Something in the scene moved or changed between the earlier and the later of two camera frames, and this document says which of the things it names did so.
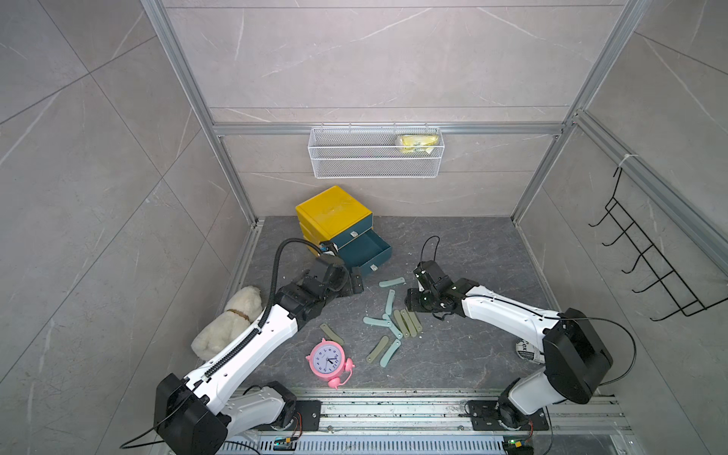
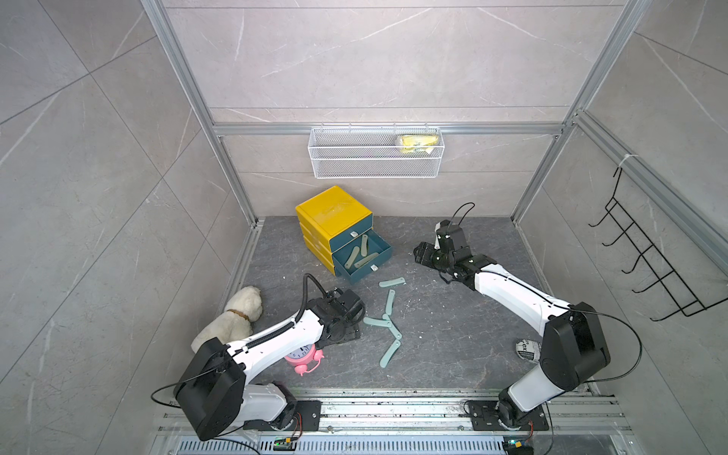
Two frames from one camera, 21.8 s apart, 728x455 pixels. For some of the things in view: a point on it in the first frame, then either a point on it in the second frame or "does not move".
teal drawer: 369,251 does not move
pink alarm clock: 328,361 to 305,360
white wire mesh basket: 375,153 does not move
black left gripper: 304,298 to 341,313
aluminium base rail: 427,422 does not move
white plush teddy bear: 242,308 does not move
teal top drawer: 354,231 does not move
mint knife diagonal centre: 394,330 does not move
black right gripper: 410,296 to 424,253
